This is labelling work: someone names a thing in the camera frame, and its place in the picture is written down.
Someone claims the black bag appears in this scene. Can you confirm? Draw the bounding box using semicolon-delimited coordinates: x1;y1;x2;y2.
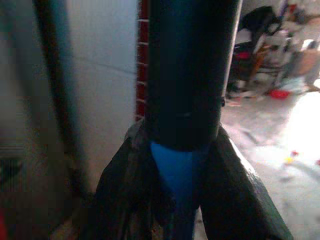
240;5;283;38

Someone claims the dark vertical pole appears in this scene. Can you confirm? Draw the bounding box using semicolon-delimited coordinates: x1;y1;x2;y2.
32;0;94;196

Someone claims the red plastic bin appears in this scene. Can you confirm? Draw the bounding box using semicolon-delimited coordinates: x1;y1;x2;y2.
268;89;292;100

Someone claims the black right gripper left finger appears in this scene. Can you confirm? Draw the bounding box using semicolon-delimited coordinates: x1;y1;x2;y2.
87;122;176;240

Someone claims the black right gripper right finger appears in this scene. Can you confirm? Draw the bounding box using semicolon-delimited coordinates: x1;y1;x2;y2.
197;124;294;240

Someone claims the red brick column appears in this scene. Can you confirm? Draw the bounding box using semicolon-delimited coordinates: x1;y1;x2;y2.
135;0;150;121

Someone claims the brown cardboard box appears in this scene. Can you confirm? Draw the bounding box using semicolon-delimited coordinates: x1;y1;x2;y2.
294;39;320;78

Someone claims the blue broom handle black grip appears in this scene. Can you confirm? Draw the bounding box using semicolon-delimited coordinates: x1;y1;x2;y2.
143;0;244;240

